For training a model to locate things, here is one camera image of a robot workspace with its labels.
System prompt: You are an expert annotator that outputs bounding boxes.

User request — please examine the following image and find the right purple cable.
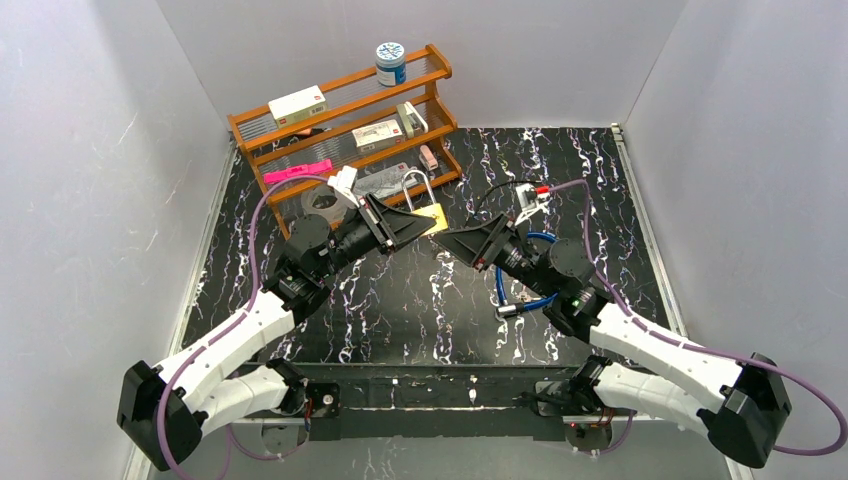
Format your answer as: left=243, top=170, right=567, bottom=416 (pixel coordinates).
left=546, top=178, right=848, bottom=458

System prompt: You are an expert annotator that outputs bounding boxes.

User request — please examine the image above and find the brass padlock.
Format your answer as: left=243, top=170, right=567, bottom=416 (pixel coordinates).
left=401, top=168, right=448, bottom=236

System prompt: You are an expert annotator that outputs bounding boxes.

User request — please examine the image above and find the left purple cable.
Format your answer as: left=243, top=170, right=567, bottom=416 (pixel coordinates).
left=155, top=175, right=339, bottom=480

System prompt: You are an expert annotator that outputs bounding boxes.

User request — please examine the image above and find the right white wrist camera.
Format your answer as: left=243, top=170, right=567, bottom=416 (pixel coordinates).
left=515, top=183, right=550, bottom=225

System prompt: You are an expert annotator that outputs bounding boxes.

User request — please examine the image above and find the purple cable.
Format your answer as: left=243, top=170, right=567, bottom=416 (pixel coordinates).
left=546, top=178, right=848, bottom=458
left=155, top=175, right=339, bottom=480

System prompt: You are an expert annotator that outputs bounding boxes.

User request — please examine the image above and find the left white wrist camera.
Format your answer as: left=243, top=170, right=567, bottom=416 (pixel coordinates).
left=327, top=166, right=360, bottom=209

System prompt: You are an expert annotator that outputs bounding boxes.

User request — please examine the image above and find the white box top shelf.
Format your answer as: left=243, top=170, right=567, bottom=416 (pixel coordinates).
left=268, top=85, right=328, bottom=128

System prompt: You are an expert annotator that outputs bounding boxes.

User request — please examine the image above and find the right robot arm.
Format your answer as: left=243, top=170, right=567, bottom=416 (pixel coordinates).
left=434, top=215, right=792, bottom=468

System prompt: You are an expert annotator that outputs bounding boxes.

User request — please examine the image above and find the blue lidded jar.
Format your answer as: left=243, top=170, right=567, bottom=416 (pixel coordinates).
left=375, top=42, right=406, bottom=87

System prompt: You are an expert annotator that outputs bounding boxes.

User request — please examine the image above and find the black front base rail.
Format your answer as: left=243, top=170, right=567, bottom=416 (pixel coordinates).
left=225, top=360, right=664, bottom=444

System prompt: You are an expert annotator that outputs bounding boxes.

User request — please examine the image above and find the clear tape roll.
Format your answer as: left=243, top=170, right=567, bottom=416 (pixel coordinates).
left=300, top=184, right=347, bottom=224

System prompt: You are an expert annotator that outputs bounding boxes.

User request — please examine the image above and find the white box shelf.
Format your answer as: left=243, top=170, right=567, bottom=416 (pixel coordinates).
left=268, top=85, right=328, bottom=128
left=351, top=119, right=405, bottom=154

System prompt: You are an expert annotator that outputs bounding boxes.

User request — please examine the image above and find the blue cable bike lock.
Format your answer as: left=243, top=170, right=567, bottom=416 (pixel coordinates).
left=493, top=231, right=557, bottom=319

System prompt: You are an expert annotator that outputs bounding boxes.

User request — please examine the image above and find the orange wooden shelf rack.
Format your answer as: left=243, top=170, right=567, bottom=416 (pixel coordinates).
left=227, top=44, right=462, bottom=206

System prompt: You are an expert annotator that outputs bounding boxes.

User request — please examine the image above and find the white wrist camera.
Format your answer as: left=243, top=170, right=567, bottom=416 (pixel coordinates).
left=327, top=166, right=360, bottom=209
left=515, top=183, right=550, bottom=225

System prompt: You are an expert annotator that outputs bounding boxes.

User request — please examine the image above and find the packaged item bottom shelf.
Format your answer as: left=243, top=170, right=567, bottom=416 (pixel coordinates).
left=353, top=162, right=420, bottom=199

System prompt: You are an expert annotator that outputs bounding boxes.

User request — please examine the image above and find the white box middle shelf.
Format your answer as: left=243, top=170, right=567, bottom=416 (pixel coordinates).
left=351, top=119, right=405, bottom=154

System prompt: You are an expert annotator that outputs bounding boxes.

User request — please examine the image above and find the pink plastic tool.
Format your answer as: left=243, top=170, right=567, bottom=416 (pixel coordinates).
left=262, top=158, right=333, bottom=184

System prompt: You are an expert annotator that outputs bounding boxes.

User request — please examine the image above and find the black cable padlock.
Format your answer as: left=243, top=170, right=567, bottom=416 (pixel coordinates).
left=473, top=180, right=545, bottom=220

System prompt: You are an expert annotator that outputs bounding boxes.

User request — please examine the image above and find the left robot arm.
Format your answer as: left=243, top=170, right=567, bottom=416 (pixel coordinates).
left=117, top=194, right=436, bottom=472

